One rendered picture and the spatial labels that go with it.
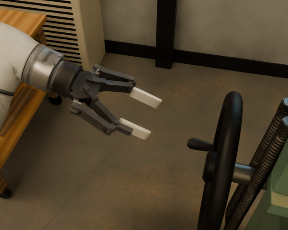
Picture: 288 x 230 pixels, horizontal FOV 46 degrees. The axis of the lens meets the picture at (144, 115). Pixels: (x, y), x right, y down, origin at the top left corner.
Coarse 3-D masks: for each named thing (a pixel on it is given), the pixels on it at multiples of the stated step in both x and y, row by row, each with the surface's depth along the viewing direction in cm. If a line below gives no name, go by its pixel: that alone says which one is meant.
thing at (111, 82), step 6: (90, 78) 72; (96, 78) 73; (102, 78) 74; (102, 84) 74; (108, 84) 74; (114, 84) 75; (120, 84) 75; (126, 84) 76; (132, 84) 76; (102, 90) 76; (108, 90) 76; (114, 90) 76; (120, 90) 77; (126, 90) 78
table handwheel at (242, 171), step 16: (240, 96) 57; (224, 112) 54; (240, 112) 53; (224, 128) 51; (240, 128) 51; (224, 144) 49; (208, 160) 60; (224, 160) 49; (208, 176) 60; (224, 176) 48; (240, 176) 60; (208, 192) 67; (224, 192) 48; (208, 208) 50; (224, 208) 49; (208, 224) 50
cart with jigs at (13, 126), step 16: (0, 16) 145; (16, 16) 145; (32, 16) 145; (32, 32) 138; (16, 96) 160; (32, 96) 162; (48, 96) 177; (16, 112) 153; (32, 112) 156; (16, 128) 150; (0, 144) 144; (0, 160) 139; (0, 176) 137; (0, 192) 140
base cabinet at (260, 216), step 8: (264, 200) 100; (256, 208) 109; (264, 208) 97; (256, 216) 105; (264, 216) 95; (272, 216) 86; (280, 216) 80; (248, 224) 117; (256, 224) 103; (264, 224) 93; (272, 224) 85; (280, 224) 78
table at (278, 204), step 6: (270, 174) 56; (270, 180) 55; (270, 186) 54; (270, 192) 53; (270, 198) 52; (276, 198) 52; (282, 198) 52; (270, 204) 52; (276, 204) 51; (282, 204) 51; (270, 210) 53; (276, 210) 52; (282, 210) 52
